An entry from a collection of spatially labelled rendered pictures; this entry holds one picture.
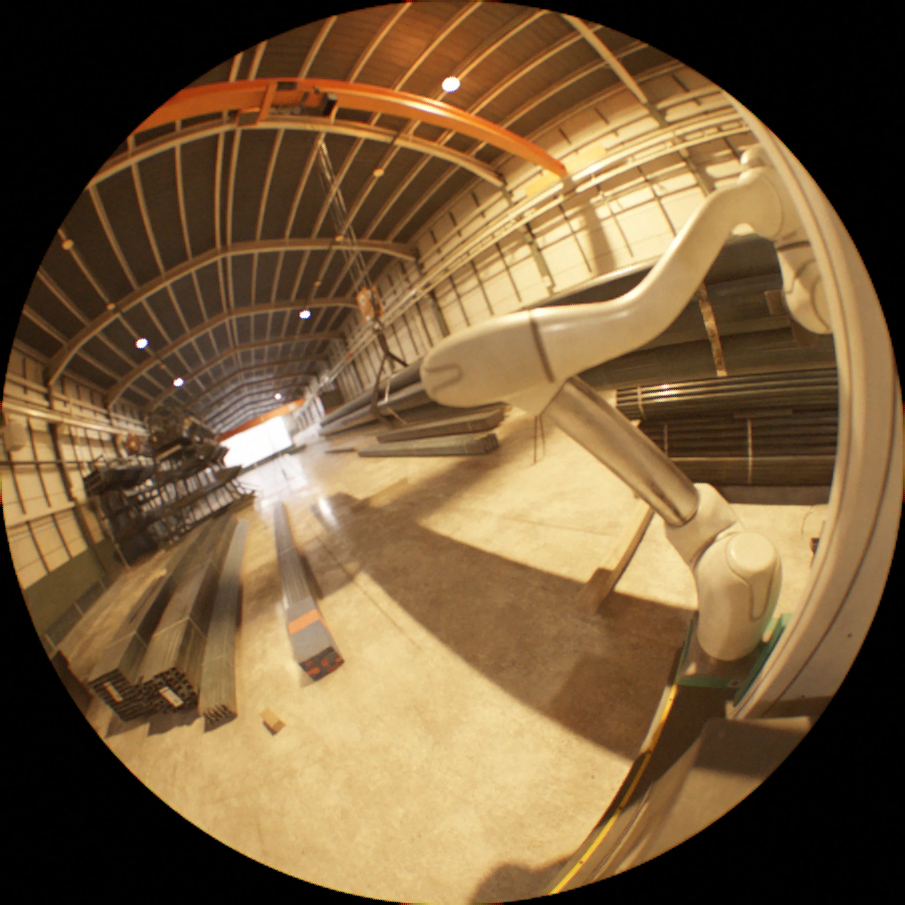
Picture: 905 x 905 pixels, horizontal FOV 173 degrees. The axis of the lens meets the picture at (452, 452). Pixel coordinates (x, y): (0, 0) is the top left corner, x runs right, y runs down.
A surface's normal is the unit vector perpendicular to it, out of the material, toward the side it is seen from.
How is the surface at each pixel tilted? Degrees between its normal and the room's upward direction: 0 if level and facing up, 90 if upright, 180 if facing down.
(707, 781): 0
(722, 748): 0
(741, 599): 70
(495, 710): 0
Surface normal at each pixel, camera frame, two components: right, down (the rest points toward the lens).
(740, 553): -0.32, -0.88
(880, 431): -0.64, 0.40
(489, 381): -0.23, 0.73
